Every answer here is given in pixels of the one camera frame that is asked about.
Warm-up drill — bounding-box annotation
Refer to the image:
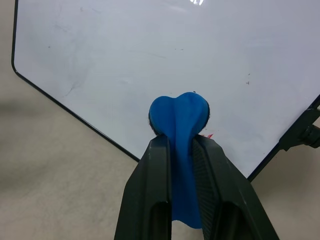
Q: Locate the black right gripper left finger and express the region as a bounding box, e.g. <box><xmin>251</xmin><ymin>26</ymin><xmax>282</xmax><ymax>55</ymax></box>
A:
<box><xmin>113</xmin><ymin>135</ymin><xmax>174</xmax><ymax>240</ymax></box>

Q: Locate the black whiteboard stand bracket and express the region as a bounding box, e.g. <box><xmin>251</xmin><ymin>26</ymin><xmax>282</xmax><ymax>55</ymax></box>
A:
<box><xmin>279</xmin><ymin>100</ymin><xmax>320</xmax><ymax>152</ymax></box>

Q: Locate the black-framed whiteboard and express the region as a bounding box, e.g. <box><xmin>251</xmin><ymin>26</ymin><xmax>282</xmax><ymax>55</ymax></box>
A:
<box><xmin>11</xmin><ymin>0</ymin><xmax>320</xmax><ymax>183</ymax></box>

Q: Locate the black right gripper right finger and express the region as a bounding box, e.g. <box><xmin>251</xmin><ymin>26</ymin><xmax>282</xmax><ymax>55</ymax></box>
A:
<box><xmin>191</xmin><ymin>135</ymin><xmax>281</xmax><ymax>240</ymax></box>

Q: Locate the blue whiteboard eraser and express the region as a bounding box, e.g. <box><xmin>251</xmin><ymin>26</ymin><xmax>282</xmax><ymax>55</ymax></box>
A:
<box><xmin>147</xmin><ymin>91</ymin><xmax>211</xmax><ymax>230</ymax></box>

